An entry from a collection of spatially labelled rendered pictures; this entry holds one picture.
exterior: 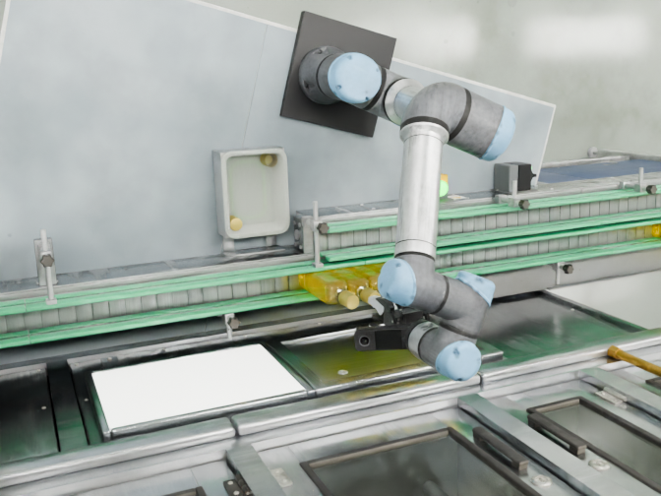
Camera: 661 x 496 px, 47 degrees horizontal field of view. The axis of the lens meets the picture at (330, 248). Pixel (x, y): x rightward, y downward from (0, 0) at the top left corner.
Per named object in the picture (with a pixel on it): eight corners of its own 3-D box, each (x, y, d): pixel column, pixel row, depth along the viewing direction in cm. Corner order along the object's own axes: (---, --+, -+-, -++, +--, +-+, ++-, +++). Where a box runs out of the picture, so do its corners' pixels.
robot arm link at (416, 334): (417, 367, 147) (416, 327, 145) (406, 359, 151) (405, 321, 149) (450, 360, 150) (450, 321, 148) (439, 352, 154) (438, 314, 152)
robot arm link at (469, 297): (458, 270, 135) (437, 328, 136) (507, 286, 140) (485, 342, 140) (436, 261, 142) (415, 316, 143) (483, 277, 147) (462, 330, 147)
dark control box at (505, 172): (493, 189, 235) (509, 192, 227) (493, 162, 233) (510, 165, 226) (514, 186, 238) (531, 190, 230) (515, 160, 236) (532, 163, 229)
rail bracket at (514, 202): (492, 203, 221) (520, 210, 209) (492, 178, 219) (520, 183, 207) (503, 202, 222) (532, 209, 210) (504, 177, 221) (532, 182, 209)
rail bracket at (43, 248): (36, 286, 185) (41, 311, 164) (28, 217, 181) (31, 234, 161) (57, 283, 186) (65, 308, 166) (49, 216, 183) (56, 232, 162)
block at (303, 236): (292, 249, 206) (301, 255, 199) (290, 215, 204) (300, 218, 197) (304, 248, 207) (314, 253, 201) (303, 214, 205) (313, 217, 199)
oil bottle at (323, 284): (298, 286, 201) (330, 308, 182) (297, 266, 200) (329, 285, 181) (318, 283, 203) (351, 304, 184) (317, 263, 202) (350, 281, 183)
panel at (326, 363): (85, 383, 174) (103, 447, 143) (84, 371, 173) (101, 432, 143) (429, 322, 208) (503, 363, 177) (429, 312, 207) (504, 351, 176)
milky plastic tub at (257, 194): (217, 234, 203) (226, 240, 195) (211, 150, 198) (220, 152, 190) (279, 226, 209) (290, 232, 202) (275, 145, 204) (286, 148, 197)
